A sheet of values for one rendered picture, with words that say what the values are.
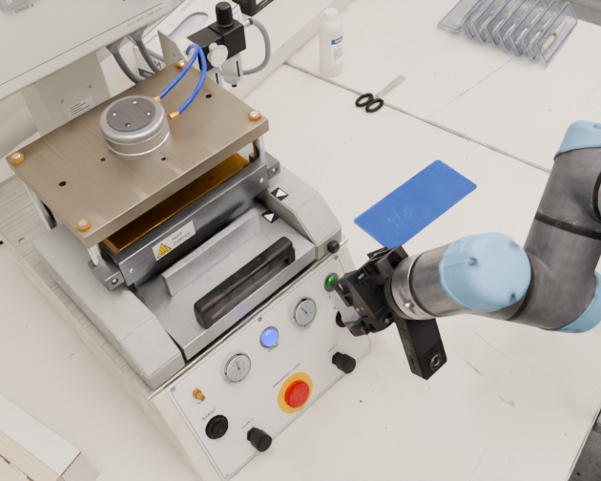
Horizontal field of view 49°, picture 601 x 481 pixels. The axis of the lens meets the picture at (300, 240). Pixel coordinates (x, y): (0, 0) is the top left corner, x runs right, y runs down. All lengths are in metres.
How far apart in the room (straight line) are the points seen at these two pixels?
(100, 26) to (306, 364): 0.53
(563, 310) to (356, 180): 0.62
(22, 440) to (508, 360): 0.70
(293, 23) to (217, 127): 0.76
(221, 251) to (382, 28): 0.91
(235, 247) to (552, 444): 0.52
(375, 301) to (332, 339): 0.17
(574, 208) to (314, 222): 0.34
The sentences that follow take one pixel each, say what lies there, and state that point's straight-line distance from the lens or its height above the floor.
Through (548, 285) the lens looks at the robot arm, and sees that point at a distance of 0.71.
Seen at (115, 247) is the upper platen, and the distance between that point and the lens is 0.82.
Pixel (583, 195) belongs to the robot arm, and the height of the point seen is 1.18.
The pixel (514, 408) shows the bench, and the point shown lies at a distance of 1.04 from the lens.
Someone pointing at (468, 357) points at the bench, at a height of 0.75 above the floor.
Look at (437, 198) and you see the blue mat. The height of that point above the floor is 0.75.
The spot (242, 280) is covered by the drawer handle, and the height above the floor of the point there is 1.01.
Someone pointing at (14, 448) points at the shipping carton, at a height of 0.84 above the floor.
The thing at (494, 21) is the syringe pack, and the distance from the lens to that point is 1.60.
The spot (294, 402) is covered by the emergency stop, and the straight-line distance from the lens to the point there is 0.96.
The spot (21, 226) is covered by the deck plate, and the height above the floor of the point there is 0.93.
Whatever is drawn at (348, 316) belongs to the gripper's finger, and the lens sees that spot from 0.91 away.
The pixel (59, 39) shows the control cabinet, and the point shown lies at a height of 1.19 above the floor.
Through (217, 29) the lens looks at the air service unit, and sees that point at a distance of 1.05.
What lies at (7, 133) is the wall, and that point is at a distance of 1.48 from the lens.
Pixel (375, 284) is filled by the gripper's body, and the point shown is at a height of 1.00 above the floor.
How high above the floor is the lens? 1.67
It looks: 52 degrees down
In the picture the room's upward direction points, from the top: 3 degrees counter-clockwise
